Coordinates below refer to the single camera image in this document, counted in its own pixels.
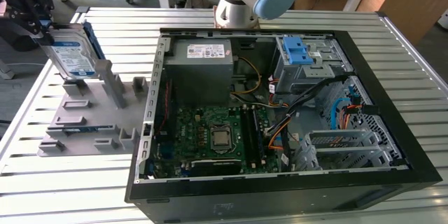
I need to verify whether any blue-green RAM stick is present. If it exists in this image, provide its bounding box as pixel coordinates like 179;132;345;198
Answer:
47;126;101;133

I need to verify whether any blue data wire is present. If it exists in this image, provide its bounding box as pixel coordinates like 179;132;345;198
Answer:
328;97;352;131

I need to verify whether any black PC case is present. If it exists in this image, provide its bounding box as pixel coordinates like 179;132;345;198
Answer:
124;27;443;224

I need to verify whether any green motherboard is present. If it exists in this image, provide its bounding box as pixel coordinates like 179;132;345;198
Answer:
153;104;281;179

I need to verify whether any grey white stand foot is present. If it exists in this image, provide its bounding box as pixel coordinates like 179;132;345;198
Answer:
0;58;17;80

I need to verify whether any hard disk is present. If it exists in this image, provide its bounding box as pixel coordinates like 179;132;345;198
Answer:
37;19;107;81

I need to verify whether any blue plastic bay latch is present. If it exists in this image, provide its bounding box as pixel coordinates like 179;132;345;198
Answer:
281;35;315;65

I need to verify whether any black graphics card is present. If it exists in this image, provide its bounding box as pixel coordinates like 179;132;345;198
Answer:
188;157;243;178

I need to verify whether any orange yellow power wire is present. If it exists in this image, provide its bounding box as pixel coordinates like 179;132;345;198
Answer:
341;104;381;131

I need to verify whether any black sleeved cable bundle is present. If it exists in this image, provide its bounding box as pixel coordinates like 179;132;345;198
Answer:
265;75;351;137

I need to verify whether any silver CPU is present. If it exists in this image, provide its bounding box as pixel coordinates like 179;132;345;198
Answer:
212;131;231;148

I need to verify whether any grey power supply unit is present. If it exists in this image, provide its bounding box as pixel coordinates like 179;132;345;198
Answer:
163;38;235;107

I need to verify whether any dark RAM stick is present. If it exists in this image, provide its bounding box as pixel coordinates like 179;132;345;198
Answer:
252;108;268;162

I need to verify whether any metal disk bay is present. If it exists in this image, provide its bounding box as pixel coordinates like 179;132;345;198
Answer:
296;129;411;172

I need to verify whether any black RAM slot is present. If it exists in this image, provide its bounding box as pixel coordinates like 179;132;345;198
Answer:
243;105;256;167

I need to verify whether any grey parts rack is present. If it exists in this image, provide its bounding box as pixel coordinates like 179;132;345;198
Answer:
36;59;152;158

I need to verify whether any metal optical drive cage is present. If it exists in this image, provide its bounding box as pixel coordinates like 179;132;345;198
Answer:
272;35;355;95

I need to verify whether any CPU socket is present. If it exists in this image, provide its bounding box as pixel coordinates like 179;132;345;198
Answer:
208;123;235;154

